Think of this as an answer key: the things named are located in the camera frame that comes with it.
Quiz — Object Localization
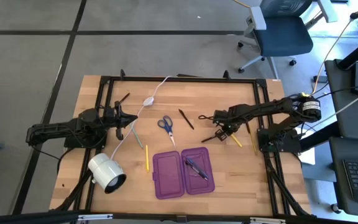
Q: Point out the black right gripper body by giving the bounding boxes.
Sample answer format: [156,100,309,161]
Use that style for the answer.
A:
[213,106,241,142]

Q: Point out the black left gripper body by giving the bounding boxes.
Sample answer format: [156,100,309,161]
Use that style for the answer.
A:
[103,100,124,142]

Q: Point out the teal pencil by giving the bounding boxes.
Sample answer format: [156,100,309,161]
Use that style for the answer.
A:
[129,123,144,150]

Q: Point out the black marker pen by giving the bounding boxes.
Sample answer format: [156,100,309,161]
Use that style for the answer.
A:
[178,108,195,131]

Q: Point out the blue handled scissors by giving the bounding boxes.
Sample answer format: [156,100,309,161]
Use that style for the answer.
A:
[157,115,177,149]

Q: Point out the black clear pen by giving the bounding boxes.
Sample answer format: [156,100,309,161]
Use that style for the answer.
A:
[183,159,200,177]

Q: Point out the blue pen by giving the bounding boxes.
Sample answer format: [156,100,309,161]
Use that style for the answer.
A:
[185,157,209,180]

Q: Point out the purple plastic supply box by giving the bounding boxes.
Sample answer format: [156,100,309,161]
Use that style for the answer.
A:
[152,146,216,200]

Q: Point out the blue office chair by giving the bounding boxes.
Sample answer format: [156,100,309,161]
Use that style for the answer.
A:
[237,0,338,80]

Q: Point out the black desk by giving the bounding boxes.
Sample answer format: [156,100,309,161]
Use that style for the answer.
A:
[328,136,358,218]
[324,58,358,142]

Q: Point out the black overhead crossbar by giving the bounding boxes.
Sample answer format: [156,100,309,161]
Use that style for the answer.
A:
[0,210,358,224]

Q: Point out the white lamp cable with switch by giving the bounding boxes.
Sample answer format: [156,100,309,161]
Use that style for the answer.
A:
[109,75,172,161]

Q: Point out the white cylindrical camera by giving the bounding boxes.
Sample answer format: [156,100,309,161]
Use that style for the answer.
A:
[88,152,127,194]

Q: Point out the black table frame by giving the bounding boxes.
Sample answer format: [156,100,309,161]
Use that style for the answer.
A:
[50,68,317,218]

